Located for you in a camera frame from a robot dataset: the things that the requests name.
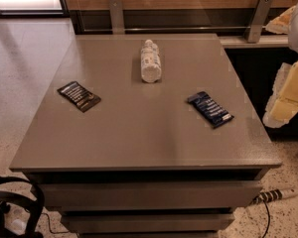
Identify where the right metal bracket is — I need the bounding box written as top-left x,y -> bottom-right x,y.
244,0 -> 273,44

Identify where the metal bracket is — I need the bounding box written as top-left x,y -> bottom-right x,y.
108,0 -> 125,35
244,0 -> 273,44

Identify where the left metal bracket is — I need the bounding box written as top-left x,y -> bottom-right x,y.
108,0 -> 125,35

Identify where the blue snack packet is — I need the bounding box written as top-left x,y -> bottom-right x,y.
187,91 -> 234,128

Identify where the striped power strip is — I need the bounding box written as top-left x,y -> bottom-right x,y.
251,188 -> 298,204

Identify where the black snack packet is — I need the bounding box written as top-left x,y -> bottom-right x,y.
58,81 -> 101,113

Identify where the grey drawer cabinet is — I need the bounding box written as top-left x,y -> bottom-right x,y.
11,35 -> 280,238

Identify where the black floor cable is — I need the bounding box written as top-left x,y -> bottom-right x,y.
260,200 -> 272,238

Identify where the clear plastic water bottle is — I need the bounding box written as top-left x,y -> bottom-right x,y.
141,40 -> 162,83

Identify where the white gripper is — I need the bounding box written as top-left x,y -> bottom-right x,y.
262,3 -> 298,128

